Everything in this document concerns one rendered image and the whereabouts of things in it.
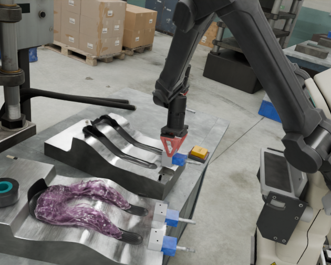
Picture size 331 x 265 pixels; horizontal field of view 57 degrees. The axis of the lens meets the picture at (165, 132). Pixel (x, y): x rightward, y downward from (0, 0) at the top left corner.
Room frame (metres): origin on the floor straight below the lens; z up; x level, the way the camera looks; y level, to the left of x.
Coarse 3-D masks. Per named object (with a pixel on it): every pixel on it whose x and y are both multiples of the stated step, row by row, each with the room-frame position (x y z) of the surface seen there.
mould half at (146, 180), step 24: (120, 120) 1.11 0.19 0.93; (48, 144) 0.95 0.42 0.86; (72, 144) 0.92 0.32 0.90; (96, 144) 0.91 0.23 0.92; (120, 144) 0.99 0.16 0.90; (168, 144) 1.07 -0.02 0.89; (96, 168) 0.88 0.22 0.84; (120, 168) 0.86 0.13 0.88; (144, 168) 0.88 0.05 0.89; (144, 192) 0.83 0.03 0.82; (168, 192) 0.87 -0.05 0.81
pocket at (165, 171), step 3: (162, 168) 0.90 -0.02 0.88; (165, 168) 0.91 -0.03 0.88; (168, 168) 0.91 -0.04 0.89; (159, 171) 0.87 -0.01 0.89; (162, 171) 0.91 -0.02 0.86; (165, 171) 0.91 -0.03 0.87; (168, 171) 0.91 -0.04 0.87; (171, 171) 0.90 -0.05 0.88; (174, 171) 0.90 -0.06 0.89; (162, 174) 0.90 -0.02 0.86; (165, 174) 0.90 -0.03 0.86; (168, 174) 0.90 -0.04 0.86; (171, 174) 0.90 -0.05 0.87; (171, 177) 0.87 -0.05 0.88
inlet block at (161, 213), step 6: (156, 204) 0.71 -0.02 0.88; (162, 204) 0.72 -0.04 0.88; (156, 210) 0.69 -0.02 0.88; (162, 210) 0.69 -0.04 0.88; (168, 210) 0.71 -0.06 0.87; (174, 210) 0.72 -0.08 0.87; (156, 216) 0.67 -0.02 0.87; (162, 216) 0.67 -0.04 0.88; (168, 216) 0.69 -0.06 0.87; (174, 216) 0.69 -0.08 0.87; (168, 222) 0.68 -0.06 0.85; (174, 222) 0.68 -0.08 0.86; (186, 222) 0.69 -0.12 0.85; (192, 222) 0.69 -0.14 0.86
